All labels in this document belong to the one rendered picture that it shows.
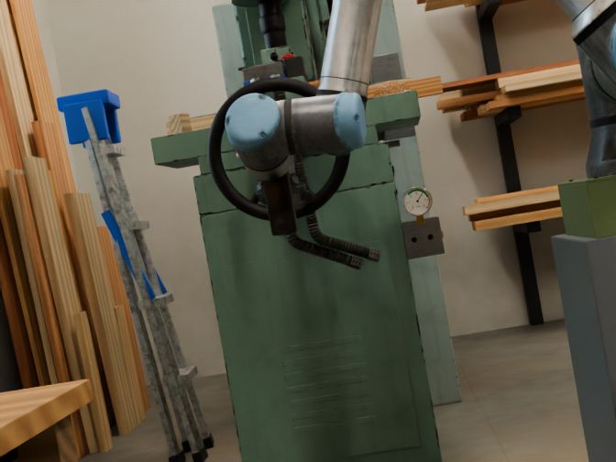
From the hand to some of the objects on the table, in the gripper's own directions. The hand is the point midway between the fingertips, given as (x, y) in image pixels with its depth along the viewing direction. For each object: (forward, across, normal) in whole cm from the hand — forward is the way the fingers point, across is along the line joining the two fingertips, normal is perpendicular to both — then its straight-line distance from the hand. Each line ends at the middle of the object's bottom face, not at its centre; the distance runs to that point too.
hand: (289, 207), depth 179 cm
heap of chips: (+23, -24, -31) cm, 45 cm away
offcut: (+19, +24, -29) cm, 43 cm away
